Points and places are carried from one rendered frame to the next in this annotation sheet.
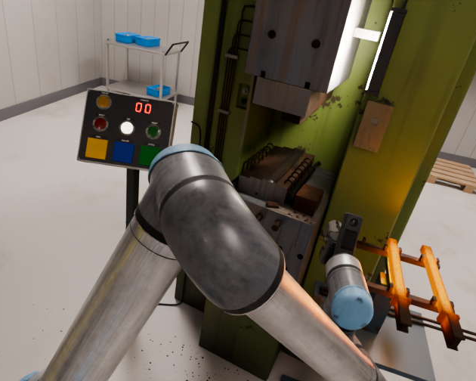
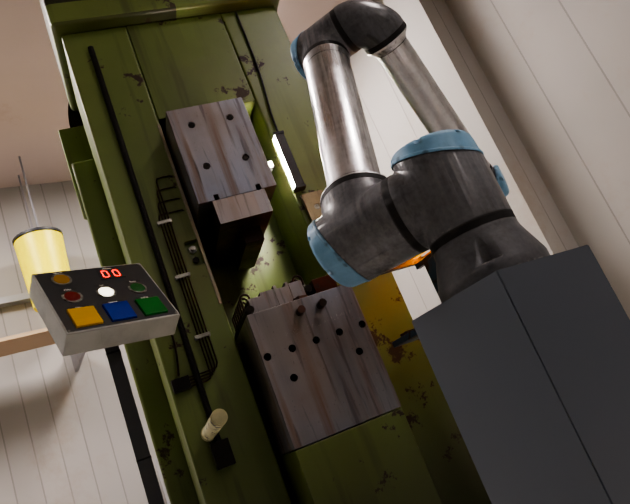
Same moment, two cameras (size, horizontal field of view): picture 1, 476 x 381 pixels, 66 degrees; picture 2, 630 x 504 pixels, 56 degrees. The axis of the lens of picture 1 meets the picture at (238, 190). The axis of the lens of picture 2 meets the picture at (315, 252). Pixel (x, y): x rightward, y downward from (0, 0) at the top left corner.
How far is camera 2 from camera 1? 160 cm
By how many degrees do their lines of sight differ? 59
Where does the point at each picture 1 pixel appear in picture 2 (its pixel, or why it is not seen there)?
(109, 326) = (351, 94)
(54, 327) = not seen: outside the picture
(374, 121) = (316, 207)
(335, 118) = (271, 276)
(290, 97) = (251, 202)
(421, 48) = (307, 151)
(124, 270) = (333, 63)
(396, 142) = not seen: hidden behind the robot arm
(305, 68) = (248, 175)
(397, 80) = (308, 175)
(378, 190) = not seen: hidden behind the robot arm
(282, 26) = (212, 156)
